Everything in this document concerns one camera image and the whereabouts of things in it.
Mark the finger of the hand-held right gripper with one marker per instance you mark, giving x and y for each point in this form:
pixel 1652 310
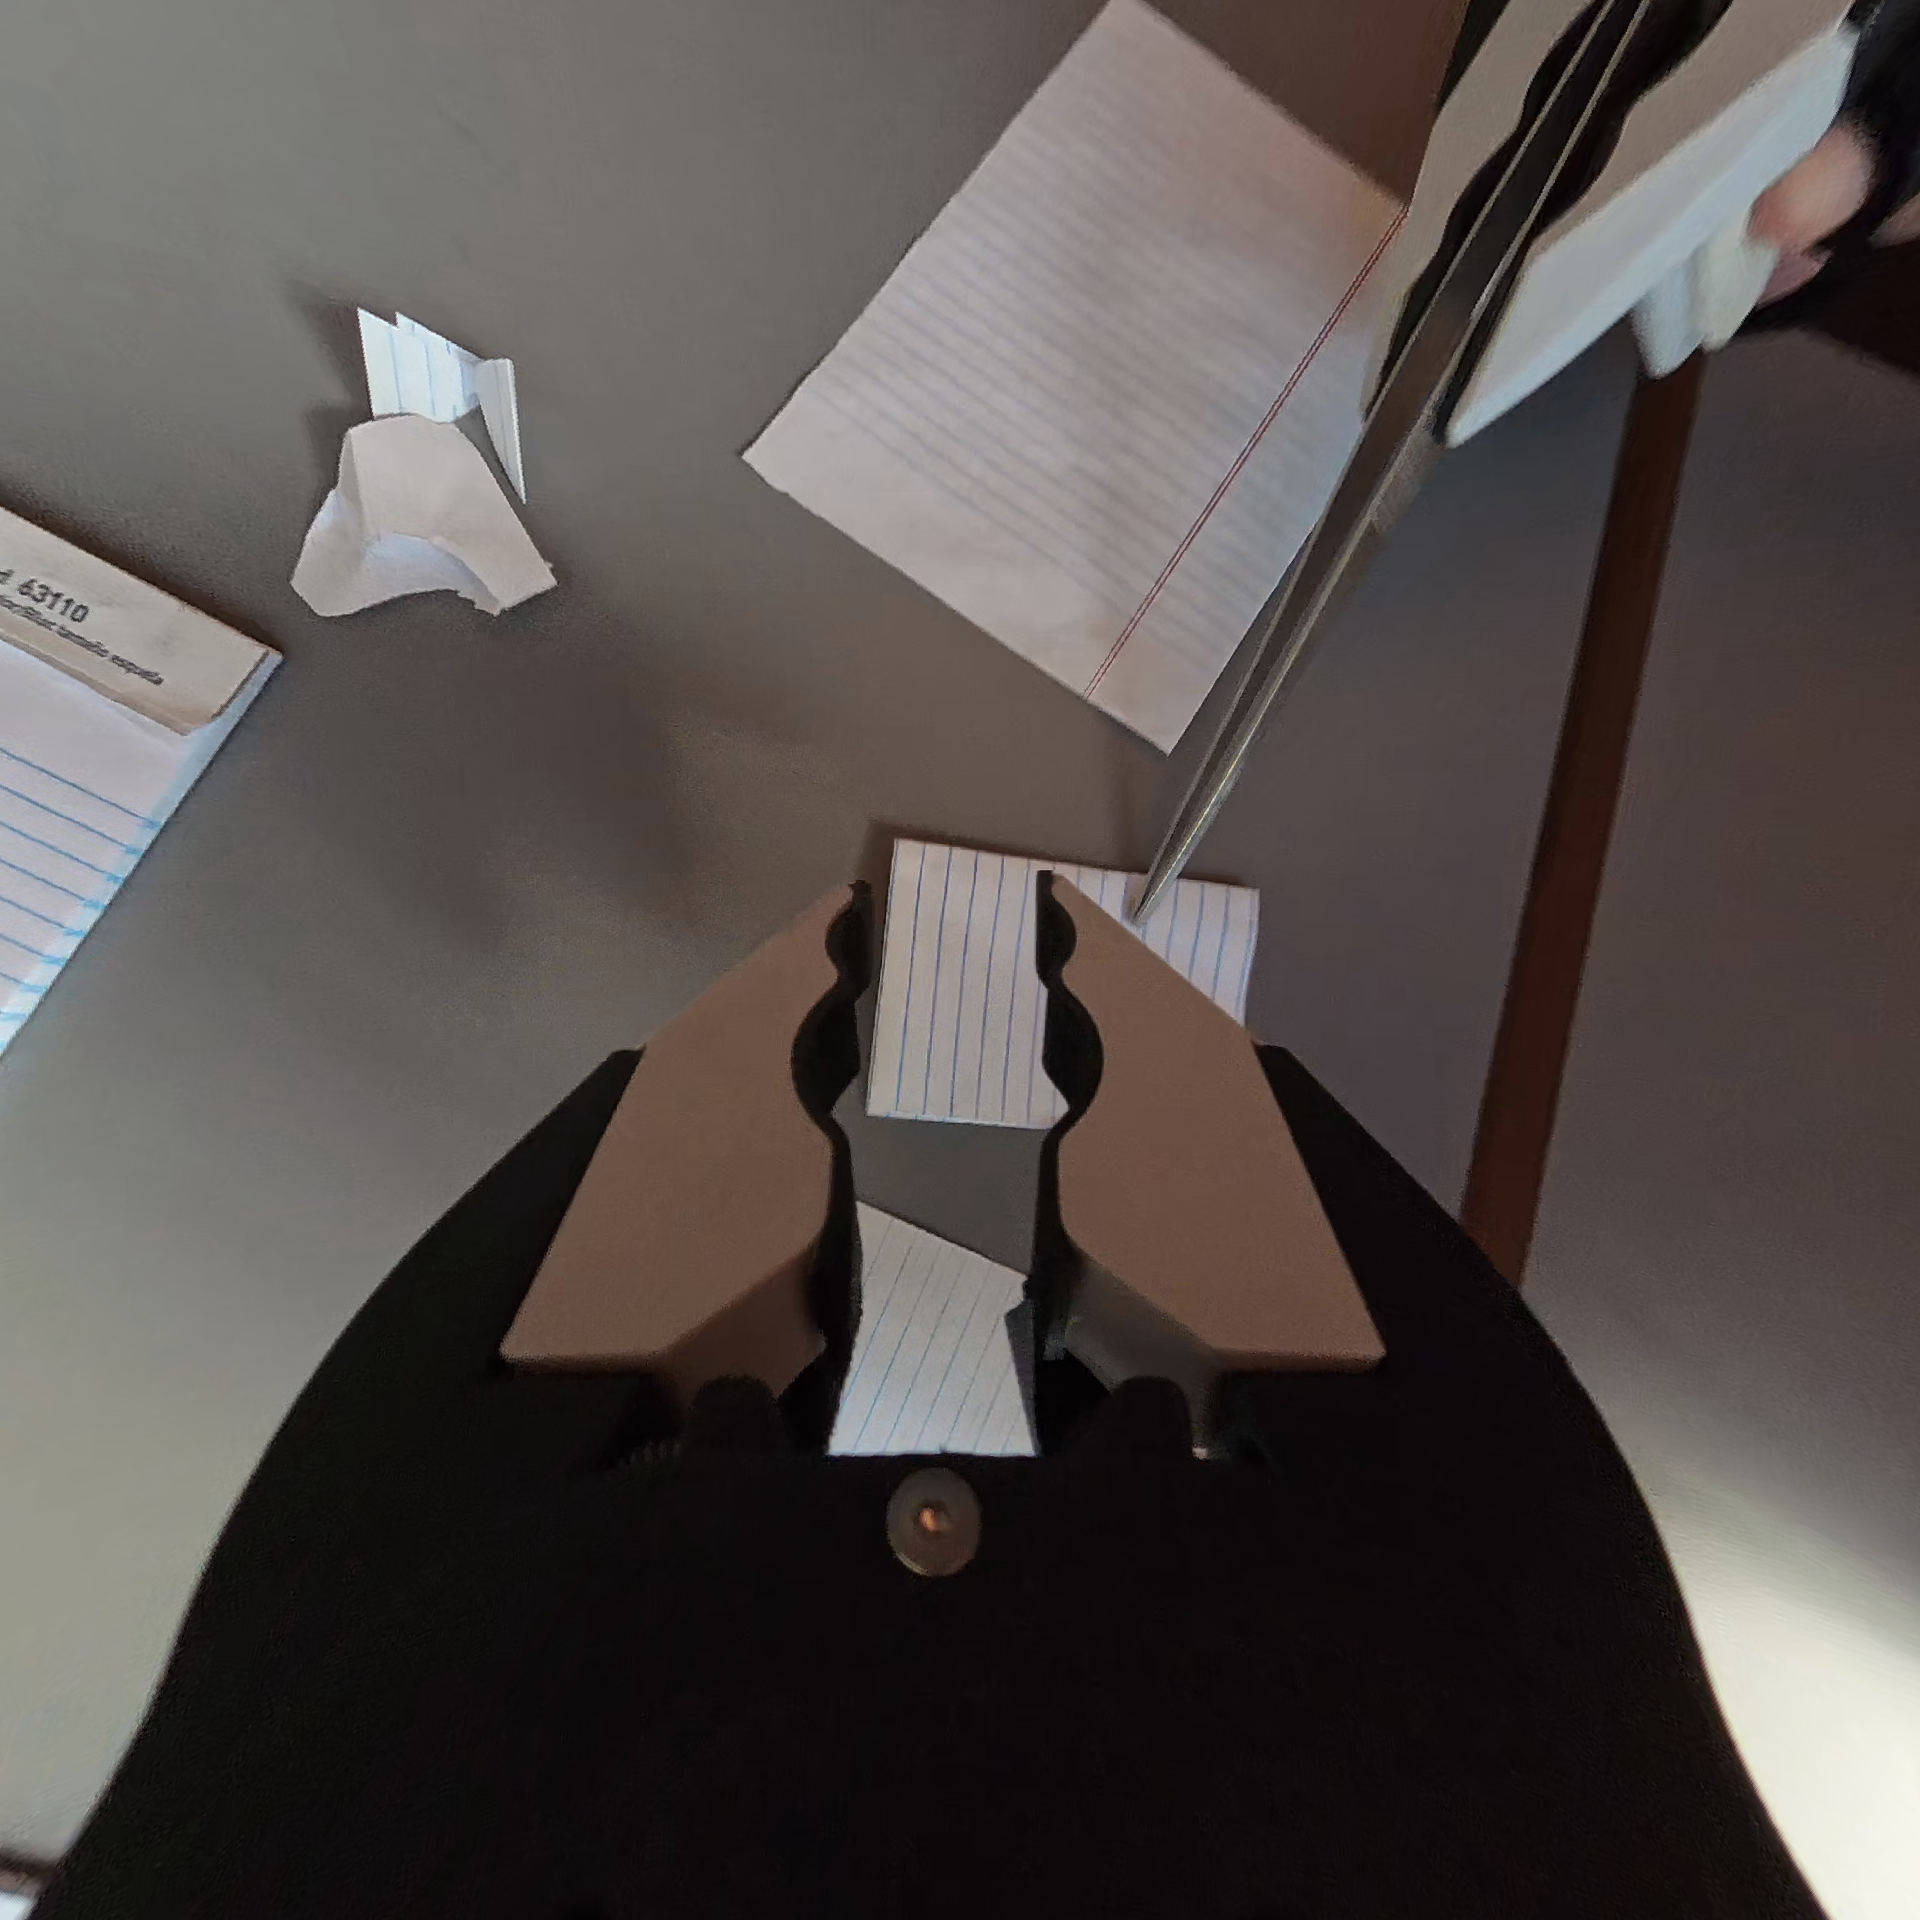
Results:
pixel 1463 136
pixel 1663 150

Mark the lined paper sheet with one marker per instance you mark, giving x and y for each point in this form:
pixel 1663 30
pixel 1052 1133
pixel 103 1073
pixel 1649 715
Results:
pixel 929 1334
pixel 1081 377
pixel 959 976

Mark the white lined notepad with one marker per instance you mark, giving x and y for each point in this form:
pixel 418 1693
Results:
pixel 88 750

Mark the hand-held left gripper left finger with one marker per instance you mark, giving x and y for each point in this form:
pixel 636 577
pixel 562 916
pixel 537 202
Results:
pixel 691 1201

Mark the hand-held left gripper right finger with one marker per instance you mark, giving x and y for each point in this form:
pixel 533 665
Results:
pixel 1217 1201

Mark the crumpled white paper scrap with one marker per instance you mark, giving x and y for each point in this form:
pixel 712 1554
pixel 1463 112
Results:
pixel 399 526

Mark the person's right hand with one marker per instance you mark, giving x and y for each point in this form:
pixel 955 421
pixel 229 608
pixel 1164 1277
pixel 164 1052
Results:
pixel 1817 196

